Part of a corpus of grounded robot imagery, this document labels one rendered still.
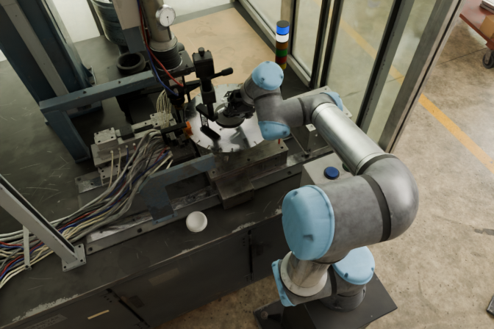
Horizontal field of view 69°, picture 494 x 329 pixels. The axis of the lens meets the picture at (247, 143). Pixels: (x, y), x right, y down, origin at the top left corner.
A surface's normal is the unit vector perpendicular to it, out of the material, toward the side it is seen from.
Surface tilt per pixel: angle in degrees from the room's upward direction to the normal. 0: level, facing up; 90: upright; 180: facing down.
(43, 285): 0
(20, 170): 0
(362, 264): 7
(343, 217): 28
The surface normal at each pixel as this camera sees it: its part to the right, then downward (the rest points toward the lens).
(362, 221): 0.12, -0.04
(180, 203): -0.03, -0.62
